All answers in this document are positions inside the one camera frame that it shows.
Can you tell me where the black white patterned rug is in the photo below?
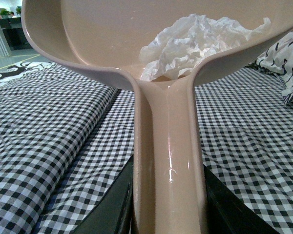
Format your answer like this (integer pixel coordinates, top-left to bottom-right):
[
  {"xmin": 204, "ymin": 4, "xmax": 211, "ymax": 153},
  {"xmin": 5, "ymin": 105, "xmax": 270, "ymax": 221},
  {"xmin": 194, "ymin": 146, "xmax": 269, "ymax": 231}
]
[{"xmin": 0, "ymin": 61, "xmax": 55, "ymax": 87}]

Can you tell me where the black white checkered bedsheet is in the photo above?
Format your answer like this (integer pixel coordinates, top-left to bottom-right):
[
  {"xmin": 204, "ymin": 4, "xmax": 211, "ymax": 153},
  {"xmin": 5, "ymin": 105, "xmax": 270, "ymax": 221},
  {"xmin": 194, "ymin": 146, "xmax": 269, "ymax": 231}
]
[{"xmin": 0, "ymin": 64, "xmax": 293, "ymax": 234}]

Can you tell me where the cartoon print pillow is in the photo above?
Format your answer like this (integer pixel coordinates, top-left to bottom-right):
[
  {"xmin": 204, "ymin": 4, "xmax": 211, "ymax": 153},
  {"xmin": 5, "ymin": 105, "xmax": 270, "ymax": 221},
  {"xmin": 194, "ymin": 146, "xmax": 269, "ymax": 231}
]
[{"xmin": 250, "ymin": 32, "xmax": 293, "ymax": 105}]

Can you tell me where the white tissue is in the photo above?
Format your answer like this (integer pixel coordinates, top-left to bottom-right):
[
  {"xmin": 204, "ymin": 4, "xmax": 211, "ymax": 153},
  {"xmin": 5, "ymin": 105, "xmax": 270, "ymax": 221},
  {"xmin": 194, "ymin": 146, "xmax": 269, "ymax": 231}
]
[{"xmin": 139, "ymin": 14, "xmax": 271, "ymax": 81}]

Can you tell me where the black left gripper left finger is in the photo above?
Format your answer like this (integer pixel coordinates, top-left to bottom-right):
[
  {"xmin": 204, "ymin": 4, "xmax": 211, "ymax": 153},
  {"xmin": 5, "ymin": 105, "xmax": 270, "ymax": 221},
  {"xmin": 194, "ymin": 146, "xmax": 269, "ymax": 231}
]
[{"xmin": 73, "ymin": 158, "xmax": 133, "ymax": 234}]

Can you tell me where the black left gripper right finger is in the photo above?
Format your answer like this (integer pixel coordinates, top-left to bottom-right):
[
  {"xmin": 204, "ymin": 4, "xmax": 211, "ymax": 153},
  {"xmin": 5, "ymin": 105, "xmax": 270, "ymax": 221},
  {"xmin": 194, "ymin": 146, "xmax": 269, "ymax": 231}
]
[{"xmin": 204, "ymin": 166, "xmax": 277, "ymax": 234}]

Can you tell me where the beige plastic dustpan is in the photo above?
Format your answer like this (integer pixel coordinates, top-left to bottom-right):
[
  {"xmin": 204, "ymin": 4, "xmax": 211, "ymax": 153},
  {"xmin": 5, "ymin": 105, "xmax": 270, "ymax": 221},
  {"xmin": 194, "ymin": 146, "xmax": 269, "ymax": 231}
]
[{"xmin": 21, "ymin": 0, "xmax": 293, "ymax": 234}]

